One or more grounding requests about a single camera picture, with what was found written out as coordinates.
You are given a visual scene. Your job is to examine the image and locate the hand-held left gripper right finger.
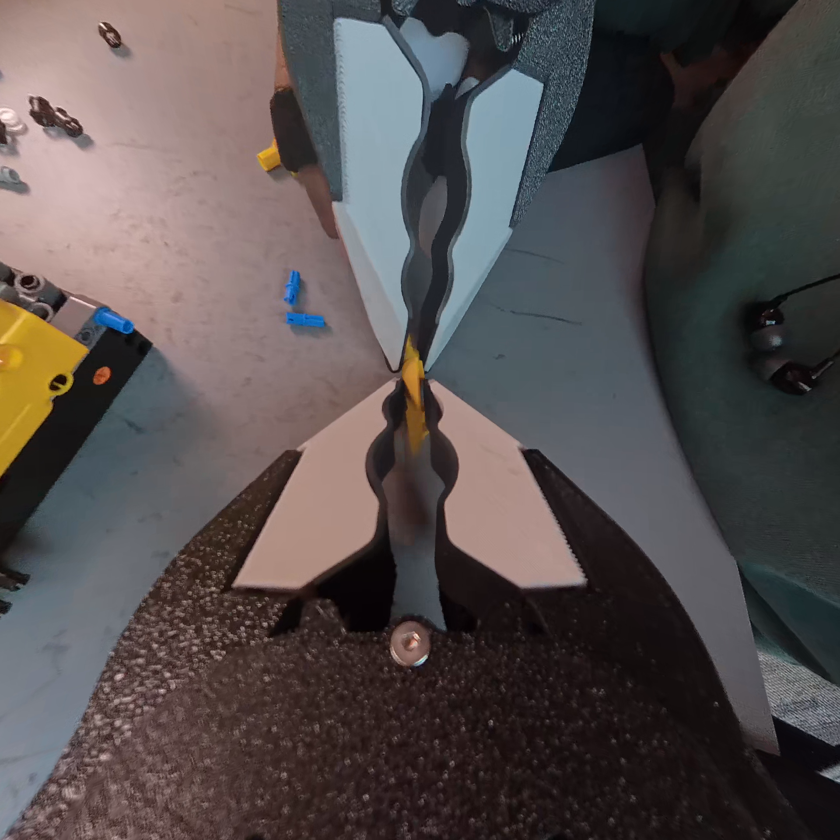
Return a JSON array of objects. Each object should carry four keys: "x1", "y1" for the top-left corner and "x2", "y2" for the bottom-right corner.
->
[{"x1": 423, "y1": 379, "x2": 587, "y2": 592}]

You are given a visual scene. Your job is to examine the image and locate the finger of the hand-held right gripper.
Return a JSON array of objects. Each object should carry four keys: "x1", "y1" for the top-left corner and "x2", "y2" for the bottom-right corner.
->
[
  {"x1": 331, "y1": 14, "x2": 431, "y2": 374},
  {"x1": 420, "y1": 69, "x2": 546, "y2": 371}
]

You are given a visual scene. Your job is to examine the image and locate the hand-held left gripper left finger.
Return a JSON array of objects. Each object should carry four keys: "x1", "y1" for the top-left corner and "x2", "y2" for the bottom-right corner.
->
[{"x1": 231, "y1": 379, "x2": 403, "y2": 598}]

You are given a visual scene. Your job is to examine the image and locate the thin yellow lego liftarm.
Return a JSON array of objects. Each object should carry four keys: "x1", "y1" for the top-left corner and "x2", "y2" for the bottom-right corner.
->
[{"x1": 400, "y1": 336, "x2": 432, "y2": 455}]

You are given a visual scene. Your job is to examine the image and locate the yellow lego vehicle model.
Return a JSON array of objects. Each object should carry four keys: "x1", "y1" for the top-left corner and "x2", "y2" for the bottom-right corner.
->
[{"x1": 0, "y1": 261, "x2": 154, "y2": 614}]

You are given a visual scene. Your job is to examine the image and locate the person's right hand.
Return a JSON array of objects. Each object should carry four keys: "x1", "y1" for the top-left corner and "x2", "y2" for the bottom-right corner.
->
[{"x1": 298, "y1": 167, "x2": 341, "y2": 240}]

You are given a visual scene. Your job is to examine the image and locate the black chair armrest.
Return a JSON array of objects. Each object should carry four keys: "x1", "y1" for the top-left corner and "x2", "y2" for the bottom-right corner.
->
[{"x1": 548, "y1": 29, "x2": 660, "y2": 173}]

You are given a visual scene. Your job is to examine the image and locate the person's green sweatshirt torso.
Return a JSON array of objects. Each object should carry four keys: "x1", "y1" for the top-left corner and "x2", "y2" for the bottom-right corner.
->
[{"x1": 643, "y1": 0, "x2": 840, "y2": 785}]

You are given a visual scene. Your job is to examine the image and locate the black wired earbuds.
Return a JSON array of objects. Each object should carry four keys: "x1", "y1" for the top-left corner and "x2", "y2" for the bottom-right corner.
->
[{"x1": 745, "y1": 272, "x2": 840, "y2": 396}]

